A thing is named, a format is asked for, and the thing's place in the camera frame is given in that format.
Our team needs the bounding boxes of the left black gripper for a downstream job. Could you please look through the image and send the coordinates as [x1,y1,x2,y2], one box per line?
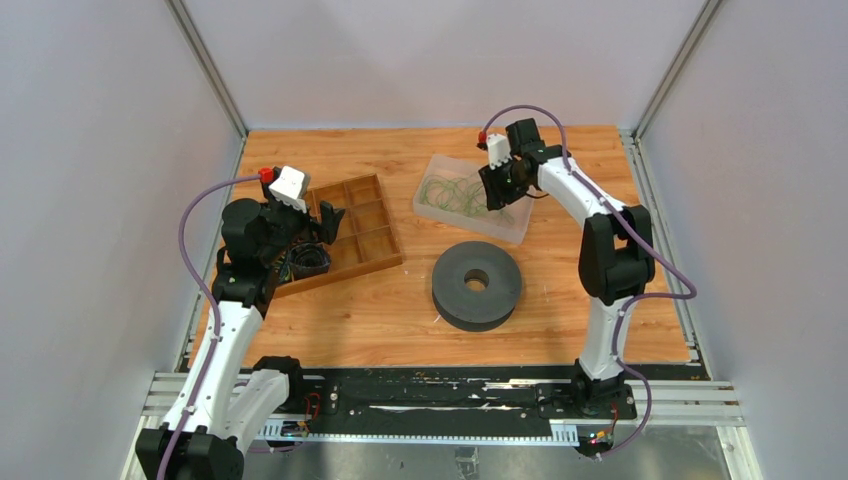
[259,180,344,266]

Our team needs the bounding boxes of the dark grey spool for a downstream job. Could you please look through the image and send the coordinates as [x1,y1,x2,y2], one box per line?
[431,241,523,332]

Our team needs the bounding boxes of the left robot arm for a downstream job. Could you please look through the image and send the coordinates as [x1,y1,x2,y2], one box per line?
[135,199,346,479]

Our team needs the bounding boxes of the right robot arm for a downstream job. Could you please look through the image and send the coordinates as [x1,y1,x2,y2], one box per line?
[477,118,656,417]

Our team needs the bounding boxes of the wooden compartment tray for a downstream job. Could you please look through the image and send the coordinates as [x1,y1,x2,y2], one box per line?
[275,174,403,298]

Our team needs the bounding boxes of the translucent plastic bin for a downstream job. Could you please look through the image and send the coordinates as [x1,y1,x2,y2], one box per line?
[412,155,534,244]

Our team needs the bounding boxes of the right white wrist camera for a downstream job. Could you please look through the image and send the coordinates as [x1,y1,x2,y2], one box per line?
[477,132,512,170]

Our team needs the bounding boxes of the green wires in bin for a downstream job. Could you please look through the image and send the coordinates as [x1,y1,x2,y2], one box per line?
[421,173,515,227]

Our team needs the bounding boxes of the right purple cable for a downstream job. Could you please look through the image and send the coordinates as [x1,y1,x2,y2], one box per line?
[482,104,698,460]

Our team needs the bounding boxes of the purple cable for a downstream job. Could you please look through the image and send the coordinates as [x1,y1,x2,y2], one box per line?
[482,104,698,460]
[158,173,266,480]

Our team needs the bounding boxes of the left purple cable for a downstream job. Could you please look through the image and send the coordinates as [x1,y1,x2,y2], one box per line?
[158,173,266,480]

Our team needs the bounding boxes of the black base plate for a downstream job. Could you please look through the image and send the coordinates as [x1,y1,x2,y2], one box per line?
[277,365,637,438]

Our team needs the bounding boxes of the aluminium frame rail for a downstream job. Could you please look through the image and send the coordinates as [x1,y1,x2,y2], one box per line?
[122,370,760,480]

